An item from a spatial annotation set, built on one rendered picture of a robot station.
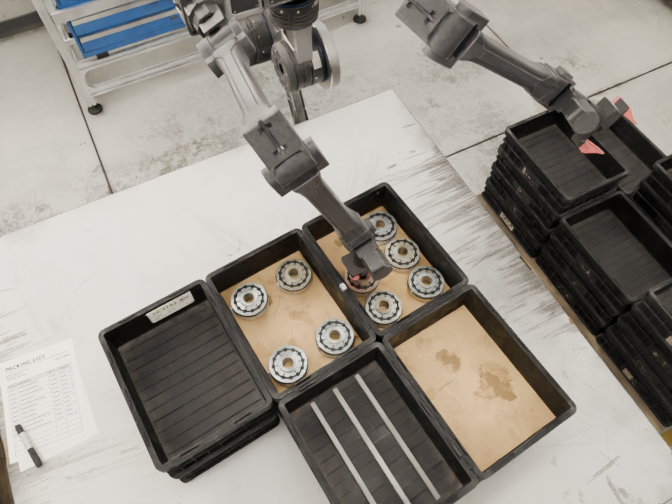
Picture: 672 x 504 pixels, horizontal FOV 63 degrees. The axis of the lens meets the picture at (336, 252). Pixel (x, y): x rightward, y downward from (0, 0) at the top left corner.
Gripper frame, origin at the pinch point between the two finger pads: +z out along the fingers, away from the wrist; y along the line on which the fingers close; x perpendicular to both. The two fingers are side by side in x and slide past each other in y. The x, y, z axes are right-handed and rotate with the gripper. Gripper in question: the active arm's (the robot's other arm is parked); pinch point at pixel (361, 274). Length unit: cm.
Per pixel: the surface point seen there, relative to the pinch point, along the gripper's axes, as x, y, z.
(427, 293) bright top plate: -13.6, 13.2, 1.1
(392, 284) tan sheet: -5.4, 7.1, 4.1
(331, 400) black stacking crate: -26.0, -24.0, 3.9
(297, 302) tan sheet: 2.8, -19.2, 4.0
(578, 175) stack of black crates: 13, 108, 39
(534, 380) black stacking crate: -47, 23, 0
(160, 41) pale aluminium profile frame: 194, -7, 58
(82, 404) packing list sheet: 10, -84, 16
